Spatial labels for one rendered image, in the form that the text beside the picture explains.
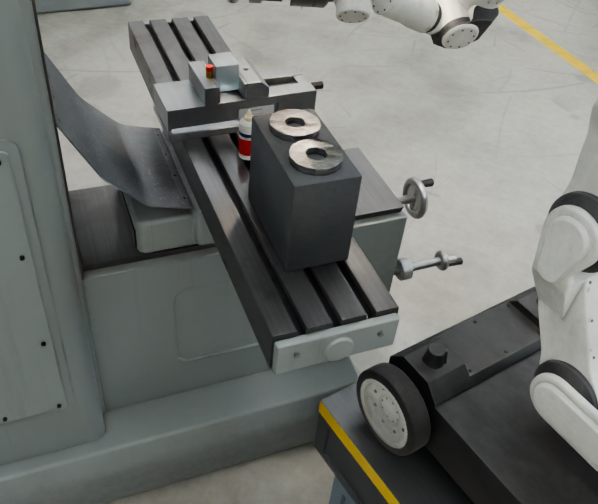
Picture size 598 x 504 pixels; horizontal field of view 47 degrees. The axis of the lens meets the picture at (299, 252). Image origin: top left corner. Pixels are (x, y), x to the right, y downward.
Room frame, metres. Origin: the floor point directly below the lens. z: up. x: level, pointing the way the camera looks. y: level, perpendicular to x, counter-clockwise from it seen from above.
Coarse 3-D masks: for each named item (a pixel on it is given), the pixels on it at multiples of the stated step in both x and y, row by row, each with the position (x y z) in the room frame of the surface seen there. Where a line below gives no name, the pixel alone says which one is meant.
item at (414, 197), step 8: (408, 184) 1.57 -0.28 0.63; (416, 184) 1.54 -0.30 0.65; (424, 184) 1.54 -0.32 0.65; (432, 184) 1.55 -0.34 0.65; (408, 192) 1.57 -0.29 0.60; (416, 192) 1.53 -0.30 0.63; (424, 192) 1.51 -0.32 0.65; (400, 200) 1.51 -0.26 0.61; (408, 200) 1.52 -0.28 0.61; (416, 200) 1.53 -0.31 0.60; (424, 200) 1.50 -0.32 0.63; (408, 208) 1.55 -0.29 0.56; (416, 208) 1.52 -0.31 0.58; (424, 208) 1.49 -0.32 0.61; (416, 216) 1.50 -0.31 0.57
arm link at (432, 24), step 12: (408, 0) 1.37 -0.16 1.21; (420, 0) 1.39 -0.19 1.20; (432, 0) 1.42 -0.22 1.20; (444, 0) 1.44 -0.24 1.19; (456, 0) 1.43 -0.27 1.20; (396, 12) 1.36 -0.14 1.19; (408, 12) 1.37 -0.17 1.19; (420, 12) 1.38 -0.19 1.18; (432, 12) 1.40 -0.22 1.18; (444, 12) 1.41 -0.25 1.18; (456, 12) 1.40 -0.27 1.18; (408, 24) 1.38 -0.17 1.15; (420, 24) 1.39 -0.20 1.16; (432, 24) 1.40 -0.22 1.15; (444, 24) 1.40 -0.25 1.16; (456, 24) 1.38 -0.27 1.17; (432, 36) 1.41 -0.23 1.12
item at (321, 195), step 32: (256, 128) 1.05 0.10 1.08; (288, 128) 1.02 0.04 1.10; (320, 128) 1.05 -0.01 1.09; (256, 160) 1.04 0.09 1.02; (288, 160) 0.95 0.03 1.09; (320, 160) 0.94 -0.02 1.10; (256, 192) 1.03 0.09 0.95; (288, 192) 0.89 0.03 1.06; (320, 192) 0.89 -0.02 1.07; (352, 192) 0.92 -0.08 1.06; (288, 224) 0.88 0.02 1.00; (320, 224) 0.90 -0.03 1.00; (352, 224) 0.92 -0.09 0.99; (288, 256) 0.88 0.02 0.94; (320, 256) 0.90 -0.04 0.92
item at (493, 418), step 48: (432, 336) 1.06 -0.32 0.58; (480, 336) 1.06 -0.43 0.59; (528, 336) 1.08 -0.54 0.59; (432, 384) 0.90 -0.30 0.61; (480, 384) 0.94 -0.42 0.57; (528, 384) 0.96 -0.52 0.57; (432, 432) 0.86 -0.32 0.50; (480, 432) 0.82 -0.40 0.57; (528, 432) 0.83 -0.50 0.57; (480, 480) 0.75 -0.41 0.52; (528, 480) 0.73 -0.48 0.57; (576, 480) 0.74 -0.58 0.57
